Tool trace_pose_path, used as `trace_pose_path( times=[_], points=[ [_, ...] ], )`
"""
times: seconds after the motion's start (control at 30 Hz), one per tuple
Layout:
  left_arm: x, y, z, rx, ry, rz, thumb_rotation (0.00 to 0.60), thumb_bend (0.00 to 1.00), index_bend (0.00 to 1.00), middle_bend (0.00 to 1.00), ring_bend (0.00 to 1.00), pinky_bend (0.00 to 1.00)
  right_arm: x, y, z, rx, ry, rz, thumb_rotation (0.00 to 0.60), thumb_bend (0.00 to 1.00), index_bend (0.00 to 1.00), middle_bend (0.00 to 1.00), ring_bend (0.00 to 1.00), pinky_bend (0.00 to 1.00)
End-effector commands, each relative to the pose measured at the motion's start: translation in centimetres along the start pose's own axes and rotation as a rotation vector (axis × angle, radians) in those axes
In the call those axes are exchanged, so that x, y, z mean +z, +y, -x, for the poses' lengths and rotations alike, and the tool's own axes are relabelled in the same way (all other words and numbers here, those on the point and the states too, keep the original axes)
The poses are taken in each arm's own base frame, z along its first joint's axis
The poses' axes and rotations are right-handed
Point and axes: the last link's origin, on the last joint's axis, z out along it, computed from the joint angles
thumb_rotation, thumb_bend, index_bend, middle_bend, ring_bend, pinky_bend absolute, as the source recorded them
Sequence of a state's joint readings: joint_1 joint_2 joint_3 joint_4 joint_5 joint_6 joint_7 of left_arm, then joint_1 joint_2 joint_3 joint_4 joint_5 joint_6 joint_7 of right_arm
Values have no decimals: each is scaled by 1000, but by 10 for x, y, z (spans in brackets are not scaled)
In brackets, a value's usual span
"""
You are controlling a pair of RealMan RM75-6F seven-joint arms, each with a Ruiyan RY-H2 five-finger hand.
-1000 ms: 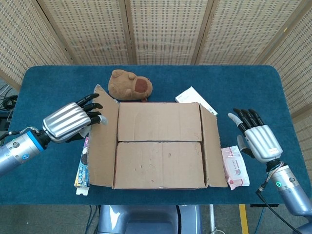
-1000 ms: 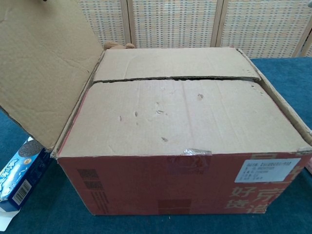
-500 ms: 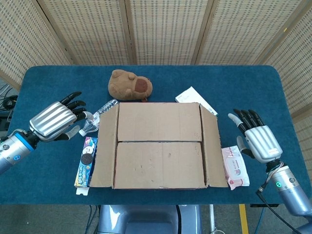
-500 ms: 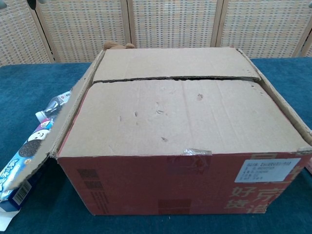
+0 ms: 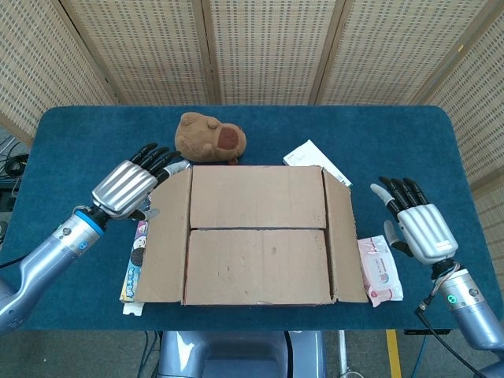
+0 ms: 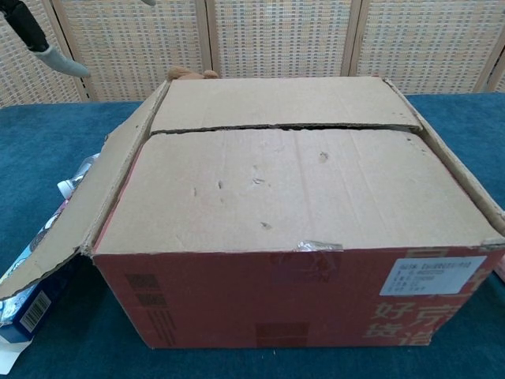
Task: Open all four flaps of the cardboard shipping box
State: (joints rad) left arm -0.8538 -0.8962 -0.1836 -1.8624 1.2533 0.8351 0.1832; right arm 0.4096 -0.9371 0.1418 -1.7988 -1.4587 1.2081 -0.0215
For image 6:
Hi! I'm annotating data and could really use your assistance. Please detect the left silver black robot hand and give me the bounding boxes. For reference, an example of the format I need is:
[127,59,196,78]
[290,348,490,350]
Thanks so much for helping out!
[0,0,90,78]

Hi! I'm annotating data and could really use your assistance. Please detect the red-topped cardboard box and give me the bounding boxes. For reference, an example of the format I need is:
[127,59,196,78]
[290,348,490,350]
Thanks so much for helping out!
[0,74,505,351]

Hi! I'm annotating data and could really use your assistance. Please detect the blue cookie box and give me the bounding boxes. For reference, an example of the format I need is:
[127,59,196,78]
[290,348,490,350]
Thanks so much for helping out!
[0,193,103,378]

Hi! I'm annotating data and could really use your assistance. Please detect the clear plastic water bottle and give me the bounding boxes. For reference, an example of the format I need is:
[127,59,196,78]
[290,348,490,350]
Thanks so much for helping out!
[58,153,102,198]

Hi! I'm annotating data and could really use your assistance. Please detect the brown capybara plush toy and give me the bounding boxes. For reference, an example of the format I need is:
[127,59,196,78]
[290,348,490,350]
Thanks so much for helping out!
[167,67,220,81]

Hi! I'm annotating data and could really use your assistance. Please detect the woven bamboo folding screen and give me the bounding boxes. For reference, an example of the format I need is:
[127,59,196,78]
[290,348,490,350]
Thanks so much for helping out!
[0,0,505,107]

